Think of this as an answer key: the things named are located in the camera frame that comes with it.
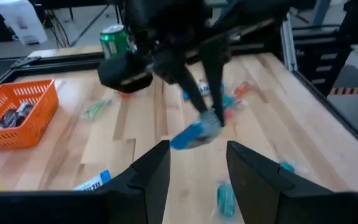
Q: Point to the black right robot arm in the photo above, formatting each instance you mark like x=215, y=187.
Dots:
x=172, y=15

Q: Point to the orange plastic basket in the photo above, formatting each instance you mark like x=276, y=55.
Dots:
x=26, y=137

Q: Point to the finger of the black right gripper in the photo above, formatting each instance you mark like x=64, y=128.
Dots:
x=188, y=85
x=216, y=71

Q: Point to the white plastic container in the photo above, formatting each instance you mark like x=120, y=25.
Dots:
x=20, y=18

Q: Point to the orange gummy candy packet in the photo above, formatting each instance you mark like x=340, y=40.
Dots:
x=242, y=88

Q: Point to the dark brown chocolate bar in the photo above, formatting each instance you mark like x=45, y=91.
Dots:
x=6, y=119
x=23, y=110

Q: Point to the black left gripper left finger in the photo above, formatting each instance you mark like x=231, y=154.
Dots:
x=141, y=193

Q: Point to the green gummy candy packet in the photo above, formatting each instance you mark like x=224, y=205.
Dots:
x=96, y=108

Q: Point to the black drawer cabinet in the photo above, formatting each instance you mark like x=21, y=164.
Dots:
x=322, y=56

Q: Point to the green soda can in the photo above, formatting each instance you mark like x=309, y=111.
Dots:
x=113, y=40

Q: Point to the silver aluminium post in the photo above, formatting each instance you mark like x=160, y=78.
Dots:
x=287, y=40

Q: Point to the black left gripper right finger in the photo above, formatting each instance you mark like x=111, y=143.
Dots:
x=256, y=186

